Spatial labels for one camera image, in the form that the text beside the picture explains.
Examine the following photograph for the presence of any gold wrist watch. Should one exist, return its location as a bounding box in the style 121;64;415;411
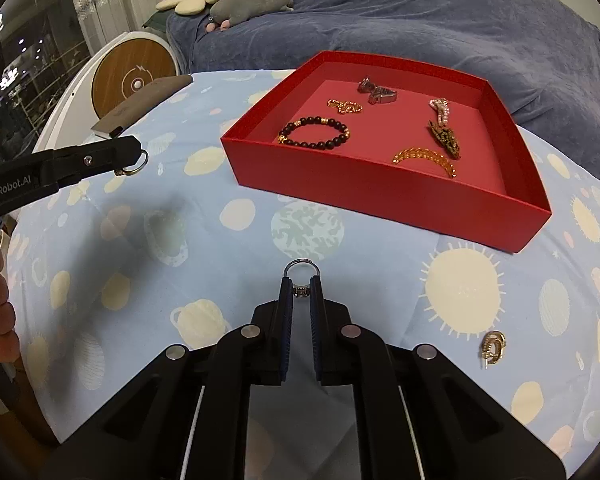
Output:
427;120;463;160

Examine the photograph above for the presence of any gold chain bracelet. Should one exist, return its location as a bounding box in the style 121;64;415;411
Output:
327;98;363;115

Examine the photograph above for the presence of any white round wooden-faced appliance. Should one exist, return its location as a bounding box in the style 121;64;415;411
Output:
45;30;181;146

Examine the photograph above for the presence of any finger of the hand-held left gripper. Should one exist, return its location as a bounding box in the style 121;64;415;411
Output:
35;135;143;188

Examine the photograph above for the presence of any dark bead bracelet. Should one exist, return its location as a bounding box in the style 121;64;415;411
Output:
278;116;351;151

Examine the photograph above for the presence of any gold bangle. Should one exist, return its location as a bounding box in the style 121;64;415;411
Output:
392;147;457;179

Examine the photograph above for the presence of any pearl bracelet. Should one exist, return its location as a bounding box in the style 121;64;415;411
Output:
429;97;451;128

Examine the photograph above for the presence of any grey plush toy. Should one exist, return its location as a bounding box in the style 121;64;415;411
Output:
206;0;296;31

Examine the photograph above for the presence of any blue covered sofa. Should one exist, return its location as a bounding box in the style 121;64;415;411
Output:
167;0;600;133

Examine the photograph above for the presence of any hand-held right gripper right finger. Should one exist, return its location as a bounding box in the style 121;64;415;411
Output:
307;276;566;480

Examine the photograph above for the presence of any white sheer curtain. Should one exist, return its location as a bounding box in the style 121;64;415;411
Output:
67;0;181;56

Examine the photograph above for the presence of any dark brown notebook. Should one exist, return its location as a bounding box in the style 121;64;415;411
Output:
91;74;195;139

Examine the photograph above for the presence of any green sofa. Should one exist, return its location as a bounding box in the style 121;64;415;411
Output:
141;10;173;31

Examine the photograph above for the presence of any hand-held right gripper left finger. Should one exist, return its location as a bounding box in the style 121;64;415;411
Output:
40;276;296;480

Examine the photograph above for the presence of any red flower ring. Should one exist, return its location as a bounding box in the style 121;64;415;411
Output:
284;258;322;298

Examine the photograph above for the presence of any silver wrist watch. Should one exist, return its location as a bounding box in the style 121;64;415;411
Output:
357;77;398;106

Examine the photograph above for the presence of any red cardboard box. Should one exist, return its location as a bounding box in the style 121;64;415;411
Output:
220;51;552;254

